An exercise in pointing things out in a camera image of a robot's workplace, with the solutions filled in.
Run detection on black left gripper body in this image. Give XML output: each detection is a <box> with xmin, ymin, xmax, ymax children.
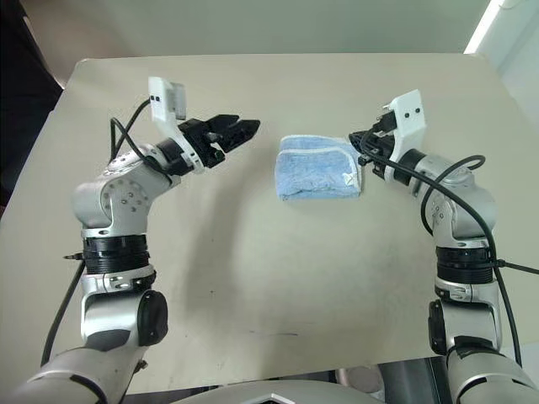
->
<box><xmin>177</xmin><ymin>118</ymin><xmax>228</xmax><ymax>170</ymax></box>

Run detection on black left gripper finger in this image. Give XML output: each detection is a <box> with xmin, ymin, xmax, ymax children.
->
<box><xmin>221</xmin><ymin>120</ymin><xmax>262</xmax><ymax>155</ymax></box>
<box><xmin>208</xmin><ymin>114</ymin><xmax>243</xmax><ymax>141</ymax></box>

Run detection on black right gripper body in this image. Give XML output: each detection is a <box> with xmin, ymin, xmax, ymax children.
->
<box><xmin>360</xmin><ymin>110</ymin><xmax>400</xmax><ymax>182</ymax></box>

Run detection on light blue terry towel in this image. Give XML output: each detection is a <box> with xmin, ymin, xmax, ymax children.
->
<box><xmin>273</xmin><ymin>133</ymin><xmax>364</xmax><ymax>203</ymax></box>

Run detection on dark shape beside table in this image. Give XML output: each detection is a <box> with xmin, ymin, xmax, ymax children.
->
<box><xmin>0</xmin><ymin>0</ymin><xmax>65</xmax><ymax>208</ymax></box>

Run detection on silver robot torso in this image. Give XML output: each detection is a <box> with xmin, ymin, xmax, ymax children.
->
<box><xmin>167</xmin><ymin>380</ymin><xmax>382</xmax><ymax>404</ymax></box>

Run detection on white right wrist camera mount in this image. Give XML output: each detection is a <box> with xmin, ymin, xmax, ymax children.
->
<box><xmin>383</xmin><ymin>88</ymin><xmax>429</xmax><ymax>163</ymax></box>

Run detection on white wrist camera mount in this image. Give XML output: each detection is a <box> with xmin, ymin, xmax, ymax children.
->
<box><xmin>147</xmin><ymin>76</ymin><xmax>208</xmax><ymax>175</ymax></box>
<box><xmin>383</xmin><ymin>88</ymin><xmax>429</xmax><ymax>163</ymax></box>

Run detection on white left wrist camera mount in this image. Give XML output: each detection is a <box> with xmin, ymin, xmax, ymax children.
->
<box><xmin>147</xmin><ymin>76</ymin><xmax>208</xmax><ymax>175</ymax></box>

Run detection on white window frame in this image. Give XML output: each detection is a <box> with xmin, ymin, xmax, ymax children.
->
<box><xmin>463</xmin><ymin>0</ymin><xmax>539</xmax><ymax>55</ymax></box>

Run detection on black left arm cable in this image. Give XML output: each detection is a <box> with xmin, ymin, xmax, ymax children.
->
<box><xmin>40</xmin><ymin>93</ymin><xmax>170</xmax><ymax>368</ymax></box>

